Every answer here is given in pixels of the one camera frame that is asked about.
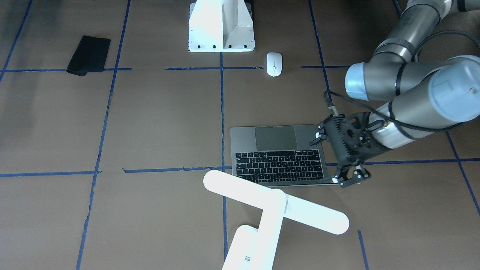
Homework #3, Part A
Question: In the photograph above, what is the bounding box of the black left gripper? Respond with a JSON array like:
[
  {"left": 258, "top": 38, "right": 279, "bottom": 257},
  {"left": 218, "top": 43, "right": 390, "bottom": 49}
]
[{"left": 310, "top": 112, "right": 391, "bottom": 188}]

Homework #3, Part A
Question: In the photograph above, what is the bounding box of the grey laptop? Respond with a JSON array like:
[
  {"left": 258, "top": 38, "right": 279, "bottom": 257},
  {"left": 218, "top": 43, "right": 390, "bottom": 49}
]
[{"left": 230, "top": 124, "right": 332, "bottom": 188}]

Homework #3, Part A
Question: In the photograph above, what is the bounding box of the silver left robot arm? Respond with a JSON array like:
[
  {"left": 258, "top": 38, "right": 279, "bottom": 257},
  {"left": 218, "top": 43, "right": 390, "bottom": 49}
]
[{"left": 310, "top": 0, "right": 479, "bottom": 188}]

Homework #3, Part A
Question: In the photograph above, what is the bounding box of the white computer mouse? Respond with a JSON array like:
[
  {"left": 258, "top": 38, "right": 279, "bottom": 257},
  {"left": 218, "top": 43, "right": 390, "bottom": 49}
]
[{"left": 266, "top": 52, "right": 283, "bottom": 77}]

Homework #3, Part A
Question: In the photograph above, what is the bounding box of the black folded mouse pad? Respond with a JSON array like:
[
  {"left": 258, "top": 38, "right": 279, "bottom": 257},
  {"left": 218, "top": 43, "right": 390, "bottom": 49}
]
[{"left": 66, "top": 35, "right": 111, "bottom": 77}]

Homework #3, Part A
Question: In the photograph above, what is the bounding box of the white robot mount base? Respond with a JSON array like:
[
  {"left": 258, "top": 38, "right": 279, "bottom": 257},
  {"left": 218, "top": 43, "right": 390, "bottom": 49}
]
[{"left": 187, "top": 0, "right": 255, "bottom": 53}]

